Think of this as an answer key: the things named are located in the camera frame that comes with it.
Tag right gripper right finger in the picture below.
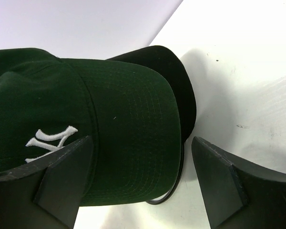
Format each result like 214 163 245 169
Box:
192 137 286 229

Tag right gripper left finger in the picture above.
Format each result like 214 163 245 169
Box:
0 136 93 229

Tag dark green baseball cap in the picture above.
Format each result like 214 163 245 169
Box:
0 48 182 206

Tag black baseball cap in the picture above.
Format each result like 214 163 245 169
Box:
110 45 197 143

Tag black wire hat stand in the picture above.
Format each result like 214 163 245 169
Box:
146 144 185 206

